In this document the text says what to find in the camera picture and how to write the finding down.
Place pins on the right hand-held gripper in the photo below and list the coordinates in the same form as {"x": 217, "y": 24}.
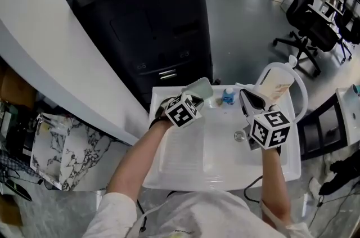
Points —
{"x": 270, "y": 131}

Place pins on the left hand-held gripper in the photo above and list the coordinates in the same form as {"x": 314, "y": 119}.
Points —
{"x": 181, "y": 114}

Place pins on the person's right forearm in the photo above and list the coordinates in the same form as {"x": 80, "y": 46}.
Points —
{"x": 275, "y": 183}

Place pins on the person's left forearm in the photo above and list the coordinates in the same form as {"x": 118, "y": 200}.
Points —
{"x": 135, "y": 162}

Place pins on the small brown item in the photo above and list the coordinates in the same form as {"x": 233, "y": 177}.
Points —
{"x": 217, "y": 102}

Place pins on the small blue bottle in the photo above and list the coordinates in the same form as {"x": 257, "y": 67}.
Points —
{"x": 228, "y": 96}

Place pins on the beige bottle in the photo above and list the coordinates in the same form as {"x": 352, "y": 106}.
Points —
{"x": 277, "y": 83}

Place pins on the metal sink drain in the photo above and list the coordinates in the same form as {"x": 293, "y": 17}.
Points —
{"x": 239, "y": 135}

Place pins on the white sink basin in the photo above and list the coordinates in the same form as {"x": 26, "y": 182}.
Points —
{"x": 225, "y": 158}

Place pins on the black metal stand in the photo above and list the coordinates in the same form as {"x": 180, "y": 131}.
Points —
{"x": 323, "y": 132}

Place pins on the large black printer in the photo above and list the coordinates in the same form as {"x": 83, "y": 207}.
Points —
{"x": 146, "y": 28}

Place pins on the white basin with teal item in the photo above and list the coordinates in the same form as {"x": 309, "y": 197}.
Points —
{"x": 350, "y": 113}

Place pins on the white shoe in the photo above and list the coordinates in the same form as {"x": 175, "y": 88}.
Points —
{"x": 314, "y": 187}

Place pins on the person's white shirt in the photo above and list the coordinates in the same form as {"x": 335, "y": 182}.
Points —
{"x": 197, "y": 217}

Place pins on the black bag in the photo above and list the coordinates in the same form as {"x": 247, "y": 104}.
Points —
{"x": 341, "y": 175}

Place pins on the black mesh office chair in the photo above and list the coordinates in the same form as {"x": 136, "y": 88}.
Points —
{"x": 348, "y": 20}

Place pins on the marble pattern panel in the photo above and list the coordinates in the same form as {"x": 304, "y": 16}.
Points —
{"x": 56, "y": 155}

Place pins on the brown cardboard box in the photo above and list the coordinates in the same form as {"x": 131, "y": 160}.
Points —
{"x": 15, "y": 87}

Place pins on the black phone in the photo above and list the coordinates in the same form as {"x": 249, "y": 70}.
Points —
{"x": 18, "y": 189}

